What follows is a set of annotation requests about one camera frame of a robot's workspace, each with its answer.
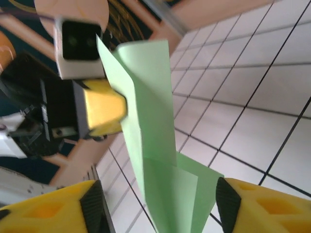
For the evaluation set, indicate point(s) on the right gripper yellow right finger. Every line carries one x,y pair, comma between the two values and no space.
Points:
267,213

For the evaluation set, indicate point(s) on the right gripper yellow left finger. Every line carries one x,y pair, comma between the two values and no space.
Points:
48,213

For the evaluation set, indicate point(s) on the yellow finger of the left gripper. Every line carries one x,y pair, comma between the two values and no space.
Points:
104,109

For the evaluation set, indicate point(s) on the green paper sheet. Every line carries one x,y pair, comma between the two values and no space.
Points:
155,121

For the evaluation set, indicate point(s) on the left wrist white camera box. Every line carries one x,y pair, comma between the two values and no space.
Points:
80,68

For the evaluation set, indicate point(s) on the aluminium corner post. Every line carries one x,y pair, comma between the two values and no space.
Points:
170,17

